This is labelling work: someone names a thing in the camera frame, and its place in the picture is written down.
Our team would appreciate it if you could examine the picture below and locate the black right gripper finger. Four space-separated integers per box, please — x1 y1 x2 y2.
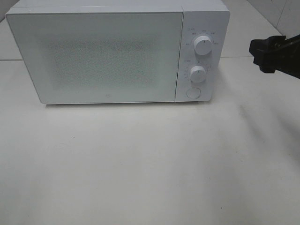
249 36 286 56
253 52 278 74

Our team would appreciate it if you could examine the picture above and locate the white microwave door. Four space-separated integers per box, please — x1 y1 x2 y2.
7 13 182 104

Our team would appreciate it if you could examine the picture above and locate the round white door button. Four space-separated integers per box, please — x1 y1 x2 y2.
187 88 201 99

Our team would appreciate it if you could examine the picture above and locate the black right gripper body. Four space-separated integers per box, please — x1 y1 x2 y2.
275 35 300 79

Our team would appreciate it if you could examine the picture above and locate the upper white power knob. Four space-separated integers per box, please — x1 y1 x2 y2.
193 34 213 56

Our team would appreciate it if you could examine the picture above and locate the white microwave oven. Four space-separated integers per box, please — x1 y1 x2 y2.
5 0 230 104

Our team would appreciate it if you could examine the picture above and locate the white timer knob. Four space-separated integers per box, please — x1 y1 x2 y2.
189 66 207 83

